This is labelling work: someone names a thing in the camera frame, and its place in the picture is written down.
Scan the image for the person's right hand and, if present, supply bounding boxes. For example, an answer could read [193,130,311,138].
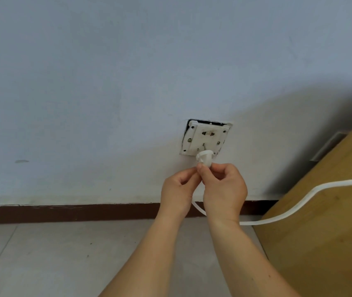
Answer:
[197,163,248,224]

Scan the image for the person's left hand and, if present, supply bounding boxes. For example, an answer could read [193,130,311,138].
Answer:
[160,166,203,219]

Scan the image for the white power plug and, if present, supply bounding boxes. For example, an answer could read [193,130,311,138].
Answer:
[196,150,215,169]

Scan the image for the person's right forearm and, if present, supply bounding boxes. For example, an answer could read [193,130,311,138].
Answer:
[207,218,302,297]

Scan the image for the person's left forearm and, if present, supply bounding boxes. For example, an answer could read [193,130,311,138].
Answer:
[98,214,189,297]

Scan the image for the dark brown baseboard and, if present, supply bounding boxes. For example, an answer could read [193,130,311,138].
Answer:
[0,200,279,226]

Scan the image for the wooden cabinet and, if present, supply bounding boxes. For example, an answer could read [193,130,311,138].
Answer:
[253,109,352,297]

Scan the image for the white wall socket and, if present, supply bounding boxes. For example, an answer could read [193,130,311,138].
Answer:
[179,119,233,158]

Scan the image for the white power cable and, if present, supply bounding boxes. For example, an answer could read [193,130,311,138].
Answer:
[191,176,352,226]

